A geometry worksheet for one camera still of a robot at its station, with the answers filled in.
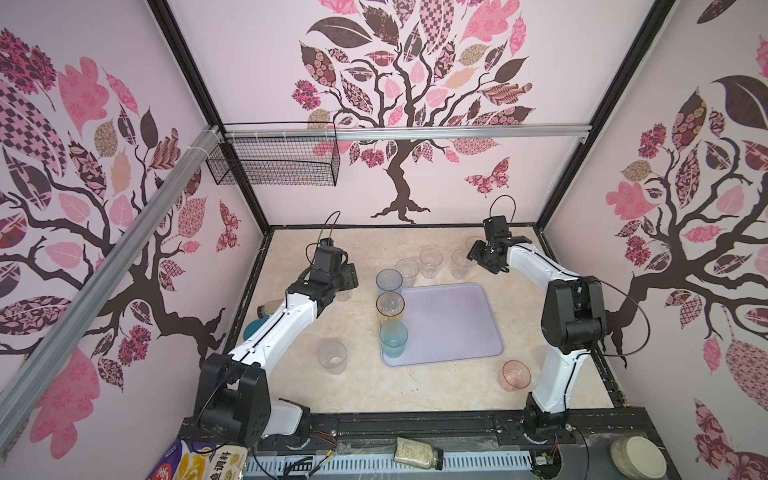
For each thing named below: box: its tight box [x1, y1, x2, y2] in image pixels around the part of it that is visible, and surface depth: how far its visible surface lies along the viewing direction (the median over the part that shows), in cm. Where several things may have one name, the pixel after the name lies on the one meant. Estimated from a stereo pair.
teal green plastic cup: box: [380, 320, 409, 359], surface depth 89 cm
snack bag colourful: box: [147, 439, 248, 480], surface depth 70 cm
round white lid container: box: [610, 436, 667, 480], surface depth 67 cm
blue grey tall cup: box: [376, 268, 403, 295], surface depth 91 cm
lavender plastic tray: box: [380, 282, 504, 367], surface depth 95 cm
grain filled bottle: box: [393, 437, 444, 471], surface depth 68 cm
